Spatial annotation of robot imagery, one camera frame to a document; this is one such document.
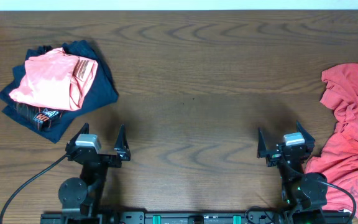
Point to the red t-shirt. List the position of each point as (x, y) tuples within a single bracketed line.
[(338, 160)]

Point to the black orange printed folded shirt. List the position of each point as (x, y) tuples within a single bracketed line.
[(40, 118)]

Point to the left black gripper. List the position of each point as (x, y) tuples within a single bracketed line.
[(105, 158)]

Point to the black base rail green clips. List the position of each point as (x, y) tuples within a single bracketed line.
[(253, 215)]

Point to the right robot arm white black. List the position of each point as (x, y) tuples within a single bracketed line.
[(302, 192)]

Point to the light coral pink shirt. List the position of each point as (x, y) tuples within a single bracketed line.
[(56, 80)]

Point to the navy blue folded shirt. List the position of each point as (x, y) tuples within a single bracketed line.
[(101, 93)]

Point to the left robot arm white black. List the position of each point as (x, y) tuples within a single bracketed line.
[(80, 196)]

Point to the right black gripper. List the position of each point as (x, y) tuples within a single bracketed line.
[(273, 158)]

